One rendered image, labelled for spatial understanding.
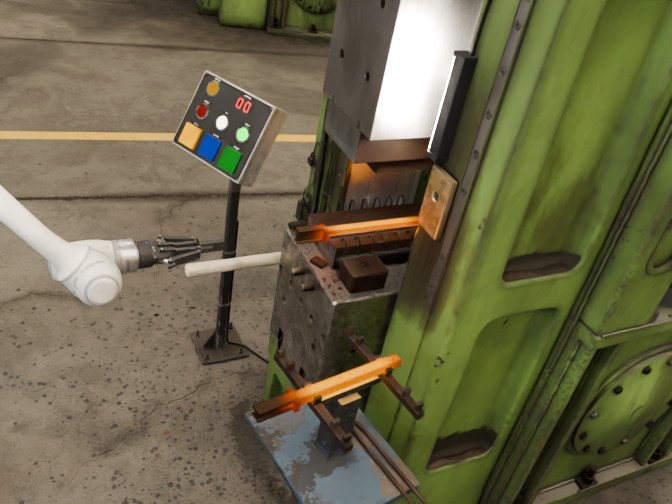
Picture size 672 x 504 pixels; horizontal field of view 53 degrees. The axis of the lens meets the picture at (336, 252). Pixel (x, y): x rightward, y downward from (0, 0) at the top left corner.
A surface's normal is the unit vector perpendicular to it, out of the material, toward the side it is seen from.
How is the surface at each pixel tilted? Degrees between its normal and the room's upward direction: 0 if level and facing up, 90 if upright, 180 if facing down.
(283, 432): 0
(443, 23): 90
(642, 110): 90
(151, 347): 0
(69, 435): 0
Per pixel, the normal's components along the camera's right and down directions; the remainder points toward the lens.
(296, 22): 0.18, 0.60
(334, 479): 0.17, -0.80
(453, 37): 0.42, 0.58
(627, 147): -0.84, 0.19
